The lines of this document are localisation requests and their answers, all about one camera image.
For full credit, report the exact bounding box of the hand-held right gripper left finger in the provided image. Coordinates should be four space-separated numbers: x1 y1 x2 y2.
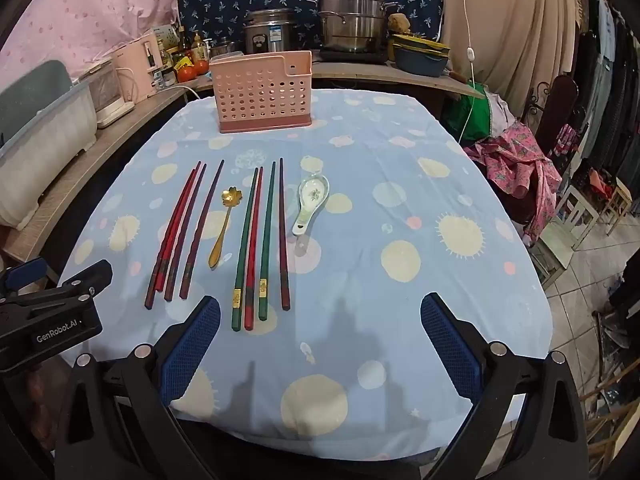
52 295 223 480

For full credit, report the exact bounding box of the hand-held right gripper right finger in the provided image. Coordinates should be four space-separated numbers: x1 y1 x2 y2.
419 292 591 480

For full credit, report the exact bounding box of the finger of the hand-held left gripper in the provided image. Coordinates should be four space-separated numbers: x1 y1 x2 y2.
0 259 114 312
0 258 49 295

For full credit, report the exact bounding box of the green chopstick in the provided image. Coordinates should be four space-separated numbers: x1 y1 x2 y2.
231 167 259 332
258 161 277 321

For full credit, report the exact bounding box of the dark purple chopstick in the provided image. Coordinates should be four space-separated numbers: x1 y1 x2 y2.
179 159 225 300
164 162 208 303

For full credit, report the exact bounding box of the dark red chopstick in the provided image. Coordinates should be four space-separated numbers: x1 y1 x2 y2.
278 157 291 311

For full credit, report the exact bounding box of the gold flower spoon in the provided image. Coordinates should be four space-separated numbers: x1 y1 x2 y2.
208 186 241 268

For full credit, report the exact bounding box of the white ceramic spoon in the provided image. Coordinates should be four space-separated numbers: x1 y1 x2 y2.
292 174 331 237

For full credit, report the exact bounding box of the pink perforated utensil holder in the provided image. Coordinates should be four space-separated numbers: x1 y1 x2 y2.
209 51 313 135

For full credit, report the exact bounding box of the grey plastic bin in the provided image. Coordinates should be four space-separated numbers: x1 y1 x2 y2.
0 60 98 227

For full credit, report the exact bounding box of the blue printed tablecloth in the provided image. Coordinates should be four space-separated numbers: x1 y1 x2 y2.
57 89 553 461

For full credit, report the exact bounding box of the white stool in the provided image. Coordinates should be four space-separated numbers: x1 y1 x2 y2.
530 185 601 276

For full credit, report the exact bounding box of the white blender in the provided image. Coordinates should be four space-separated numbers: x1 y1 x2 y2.
82 60 136 129

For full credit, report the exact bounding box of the pink printed garment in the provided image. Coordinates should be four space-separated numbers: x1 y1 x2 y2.
462 125 563 242

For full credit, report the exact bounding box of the wooden stool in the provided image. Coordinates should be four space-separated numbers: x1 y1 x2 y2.
600 180 634 237

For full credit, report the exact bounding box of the pink electric kettle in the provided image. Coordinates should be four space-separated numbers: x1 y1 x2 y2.
112 31 163 101

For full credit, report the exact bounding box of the green bag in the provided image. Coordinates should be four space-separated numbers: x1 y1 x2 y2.
442 82 493 141

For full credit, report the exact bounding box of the cluster of condiment bottles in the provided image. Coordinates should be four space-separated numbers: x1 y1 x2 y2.
160 25 211 86

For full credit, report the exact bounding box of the white carton box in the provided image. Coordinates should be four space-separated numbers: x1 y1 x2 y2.
156 26 179 53

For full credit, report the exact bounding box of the dark metal chair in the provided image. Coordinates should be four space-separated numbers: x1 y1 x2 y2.
520 75 581 221

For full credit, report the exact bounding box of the pink printed curtain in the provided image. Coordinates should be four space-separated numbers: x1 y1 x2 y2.
0 0 201 96

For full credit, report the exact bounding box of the blue bowl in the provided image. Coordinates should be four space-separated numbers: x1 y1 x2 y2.
393 50 450 77

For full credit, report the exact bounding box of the yellow bowl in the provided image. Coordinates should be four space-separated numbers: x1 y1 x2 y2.
391 34 451 54

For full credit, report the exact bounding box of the black induction cooker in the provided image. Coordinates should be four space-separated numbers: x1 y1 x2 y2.
312 47 396 65

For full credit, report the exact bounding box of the steel rice cooker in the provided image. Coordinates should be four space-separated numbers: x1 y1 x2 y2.
243 8 297 55

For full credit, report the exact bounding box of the rack of hanging clothes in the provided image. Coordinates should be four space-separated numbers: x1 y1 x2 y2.
575 0 640 176

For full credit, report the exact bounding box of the beige curtain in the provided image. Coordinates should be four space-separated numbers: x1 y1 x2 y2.
440 0 586 106

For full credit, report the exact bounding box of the steel steamer pot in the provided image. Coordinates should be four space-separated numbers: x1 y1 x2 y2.
319 0 401 53

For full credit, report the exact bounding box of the white kettle cord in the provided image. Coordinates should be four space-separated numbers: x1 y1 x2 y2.
150 84 217 97

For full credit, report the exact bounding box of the white cable with switch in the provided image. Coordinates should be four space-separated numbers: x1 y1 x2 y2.
454 0 477 142

